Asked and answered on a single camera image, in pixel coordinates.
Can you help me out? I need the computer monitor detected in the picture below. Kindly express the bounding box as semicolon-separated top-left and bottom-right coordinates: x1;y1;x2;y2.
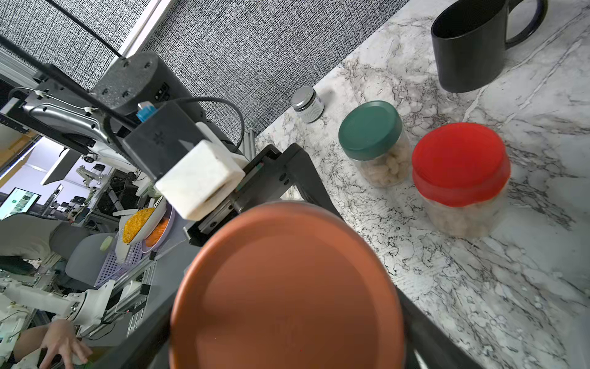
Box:
0;188;41;220

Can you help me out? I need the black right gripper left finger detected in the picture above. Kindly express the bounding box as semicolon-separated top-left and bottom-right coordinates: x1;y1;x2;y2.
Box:
92;292;177;369

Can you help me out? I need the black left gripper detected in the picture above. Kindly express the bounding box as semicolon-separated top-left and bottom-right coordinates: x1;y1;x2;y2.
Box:
184;144;340;247

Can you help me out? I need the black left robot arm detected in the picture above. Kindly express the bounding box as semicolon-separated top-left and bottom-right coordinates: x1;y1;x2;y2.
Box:
1;38;339;247

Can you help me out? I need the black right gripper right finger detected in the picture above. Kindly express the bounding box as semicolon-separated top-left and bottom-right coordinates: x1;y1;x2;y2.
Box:
397;289;482;368

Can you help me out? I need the person in grey shirt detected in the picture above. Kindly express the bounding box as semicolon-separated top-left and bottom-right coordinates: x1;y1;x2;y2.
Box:
1;213;91;261

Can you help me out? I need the black mug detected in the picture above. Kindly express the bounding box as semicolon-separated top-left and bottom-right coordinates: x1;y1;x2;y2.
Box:
431;0;549;93

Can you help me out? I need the person hand in background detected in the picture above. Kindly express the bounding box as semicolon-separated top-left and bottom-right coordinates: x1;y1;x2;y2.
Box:
38;320;92;369

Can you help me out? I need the red lid peanut jar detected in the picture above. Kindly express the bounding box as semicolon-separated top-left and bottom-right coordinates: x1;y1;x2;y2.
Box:
412;122;511;238

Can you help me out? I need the purple basket with bowls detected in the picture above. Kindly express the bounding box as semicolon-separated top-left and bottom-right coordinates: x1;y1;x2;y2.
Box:
94;197;176;288

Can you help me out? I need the orange jar lid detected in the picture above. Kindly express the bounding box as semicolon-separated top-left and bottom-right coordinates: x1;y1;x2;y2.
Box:
169;201;406;368

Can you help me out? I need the green lid peanut jar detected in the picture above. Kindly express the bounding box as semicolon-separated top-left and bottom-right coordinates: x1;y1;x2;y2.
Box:
338;101;411;188

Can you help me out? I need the small silver lid jar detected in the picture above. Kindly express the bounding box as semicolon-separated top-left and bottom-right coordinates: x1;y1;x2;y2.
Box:
291;85;324;124

